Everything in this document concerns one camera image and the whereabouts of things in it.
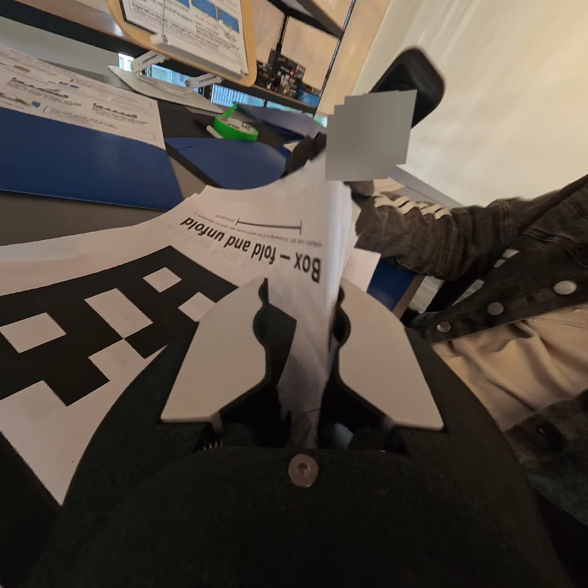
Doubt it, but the row of dark product boxes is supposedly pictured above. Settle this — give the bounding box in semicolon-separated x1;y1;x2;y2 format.
257;51;322;108

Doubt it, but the white clipped instruction sheet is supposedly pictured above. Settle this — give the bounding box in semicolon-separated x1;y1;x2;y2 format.
120;0;249;74

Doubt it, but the white folding board stand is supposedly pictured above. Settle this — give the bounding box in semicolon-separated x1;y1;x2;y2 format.
108;34;226;113

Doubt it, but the black metal shelf rack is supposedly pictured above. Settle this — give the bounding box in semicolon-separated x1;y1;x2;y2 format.
255;0;356;113

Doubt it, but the green tape roll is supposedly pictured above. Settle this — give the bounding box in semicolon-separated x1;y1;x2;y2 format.
214;103;259;142

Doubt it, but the person's upper body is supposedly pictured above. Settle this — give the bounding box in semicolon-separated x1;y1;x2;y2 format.
404;172;588;524

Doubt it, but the blue flattened cardboard box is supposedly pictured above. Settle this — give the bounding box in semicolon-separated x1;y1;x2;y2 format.
164;103;322;190
0;108;184;209
367;261;425;314

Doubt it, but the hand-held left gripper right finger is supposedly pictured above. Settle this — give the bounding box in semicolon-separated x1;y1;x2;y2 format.
331;280;445;432

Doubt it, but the wooden document board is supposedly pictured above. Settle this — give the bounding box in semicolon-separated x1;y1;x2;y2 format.
106;0;258;88

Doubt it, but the person's right forearm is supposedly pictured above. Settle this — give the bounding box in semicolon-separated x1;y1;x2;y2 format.
354;179;520;281

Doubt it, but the dark desk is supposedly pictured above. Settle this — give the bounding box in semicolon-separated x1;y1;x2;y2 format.
0;14;322;249

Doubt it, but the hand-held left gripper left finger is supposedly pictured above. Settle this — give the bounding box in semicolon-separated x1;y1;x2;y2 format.
161;277;297;425

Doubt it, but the white printed paper stack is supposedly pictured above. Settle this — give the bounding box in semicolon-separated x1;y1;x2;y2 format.
0;156;382;506

